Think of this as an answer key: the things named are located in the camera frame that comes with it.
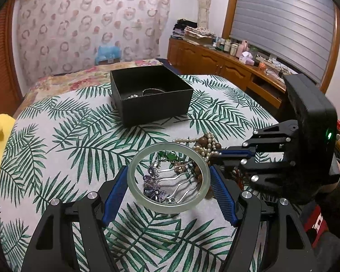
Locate green bead bracelet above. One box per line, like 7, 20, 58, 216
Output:
155, 151, 178, 163

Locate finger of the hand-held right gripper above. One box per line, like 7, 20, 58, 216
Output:
215, 154, 297, 195
219, 119, 300, 160

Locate floral bed blanket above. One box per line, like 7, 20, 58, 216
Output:
13, 58, 175, 118

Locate long wooden cabinet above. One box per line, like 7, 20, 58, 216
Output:
167, 38, 290, 117

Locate red braided string bracelet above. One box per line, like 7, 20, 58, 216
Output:
231, 168, 248, 189

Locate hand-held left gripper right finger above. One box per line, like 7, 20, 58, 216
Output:
208, 165, 319, 272

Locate ring patterned sheer curtain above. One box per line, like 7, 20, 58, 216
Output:
15, 0, 171, 91

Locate green leaf print cloth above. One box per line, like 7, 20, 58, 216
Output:
0, 74, 309, 272

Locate grey window blind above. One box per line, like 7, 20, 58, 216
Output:
229, 0, 337, 85

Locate pale green jade bangle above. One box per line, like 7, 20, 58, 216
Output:
128, 143, 211, 214

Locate wooden louvered door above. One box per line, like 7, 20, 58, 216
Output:
0, 1, 24, 115

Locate pink tissue box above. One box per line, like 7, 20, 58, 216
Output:
238, 51, 256, 66

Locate blue plastic bag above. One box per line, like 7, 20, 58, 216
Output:
95, 44, 122, 65

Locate silver hair comb purple flowers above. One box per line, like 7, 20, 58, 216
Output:
142, 161, 197, 205

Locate stack of dark clothes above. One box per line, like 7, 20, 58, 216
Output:
171, 19, 199, 39

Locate cream pearl necklace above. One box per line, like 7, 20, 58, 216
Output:
171, 133, 219, 165

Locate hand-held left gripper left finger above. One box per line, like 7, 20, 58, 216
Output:
21, 166, 129, 272

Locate brown wooden bead bracelet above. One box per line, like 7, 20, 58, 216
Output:
195, 135, 216, 183

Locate beige tied curtain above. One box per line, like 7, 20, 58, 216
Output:
197, 0, 215, 29

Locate wooden window frame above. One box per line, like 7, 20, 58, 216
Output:
222, 0, 340, 95

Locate stack of floral fabrics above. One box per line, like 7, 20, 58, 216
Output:
183, 25, 218, 46

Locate black square box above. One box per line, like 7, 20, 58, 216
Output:
110, 65, 194, 127

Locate white power strip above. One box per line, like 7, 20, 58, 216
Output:
256, 55, 276, 65

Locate group of cosmetic bottles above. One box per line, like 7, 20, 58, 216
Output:
214, 36, 255, 56

